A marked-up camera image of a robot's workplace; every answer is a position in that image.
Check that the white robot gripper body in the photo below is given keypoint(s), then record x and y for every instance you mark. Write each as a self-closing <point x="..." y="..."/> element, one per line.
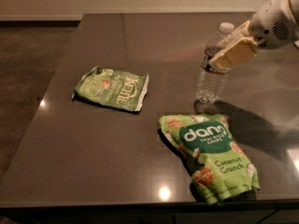
<point x="271" y="22"/>

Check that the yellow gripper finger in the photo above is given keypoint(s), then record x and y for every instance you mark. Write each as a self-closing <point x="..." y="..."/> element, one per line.
<point x="240" y="32"/>
<point x="243" y="49"/>

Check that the clear plastic water bottle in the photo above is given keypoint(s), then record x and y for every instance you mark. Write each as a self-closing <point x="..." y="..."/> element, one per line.
<point x="212" y="79"/>

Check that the green Dang rice chip bag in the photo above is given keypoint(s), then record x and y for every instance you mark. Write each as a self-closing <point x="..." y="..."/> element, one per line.
<point x="219" y="168"/>

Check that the green Kettle chip bag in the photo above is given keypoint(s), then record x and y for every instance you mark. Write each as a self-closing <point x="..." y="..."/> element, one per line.
<point x="112" y="88"/>

